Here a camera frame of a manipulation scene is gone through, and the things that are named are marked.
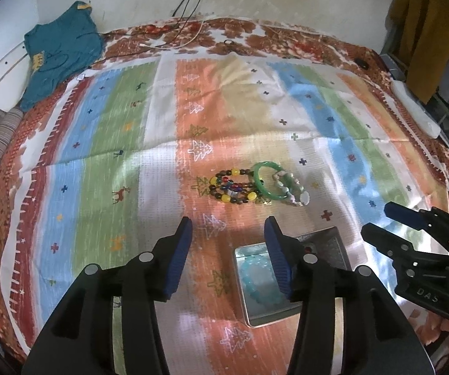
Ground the pale stone bracelet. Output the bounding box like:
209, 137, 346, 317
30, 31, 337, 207
273, 170, 311, 207

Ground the metal tin box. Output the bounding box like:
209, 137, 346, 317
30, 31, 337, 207
234, 227, 353, 328

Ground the colourful striped blanket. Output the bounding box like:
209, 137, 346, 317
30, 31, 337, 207
0, 52, 449, 375

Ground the white cable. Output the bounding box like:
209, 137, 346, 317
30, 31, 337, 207
146, 19, 206, 50

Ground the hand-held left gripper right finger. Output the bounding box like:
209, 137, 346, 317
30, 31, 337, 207
264, 216, 424, 375

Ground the mustard yellow garment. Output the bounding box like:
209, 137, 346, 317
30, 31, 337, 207
390, 0, 449, 104

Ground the black cable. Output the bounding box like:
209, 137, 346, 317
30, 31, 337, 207
172, 0, 214, 36

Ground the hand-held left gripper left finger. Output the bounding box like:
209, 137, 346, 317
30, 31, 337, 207
22, 216, 193, 375

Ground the floral bedsheet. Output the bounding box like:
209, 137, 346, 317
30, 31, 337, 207
0, 19, 449, 375

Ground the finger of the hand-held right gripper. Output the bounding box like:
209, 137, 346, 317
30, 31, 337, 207
384, 201, 447, 239
361, 222, 418, 268

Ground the green jade bangle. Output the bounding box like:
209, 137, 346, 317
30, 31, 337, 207
253, 161, 292, 201

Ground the dark and yellow bead bracelet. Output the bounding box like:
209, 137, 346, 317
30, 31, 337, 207
208, 168, 273, 207

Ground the white power strip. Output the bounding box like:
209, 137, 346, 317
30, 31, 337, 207
390, 81, 442, 138

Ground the multicoloured glass bead bracelet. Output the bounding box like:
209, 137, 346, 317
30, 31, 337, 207
219, 180, 250, 200

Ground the teal shirt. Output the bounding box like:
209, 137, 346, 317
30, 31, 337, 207
21, 1, 105, 112

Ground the white headboard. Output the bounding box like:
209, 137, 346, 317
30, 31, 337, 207
0, 0, 40, 126

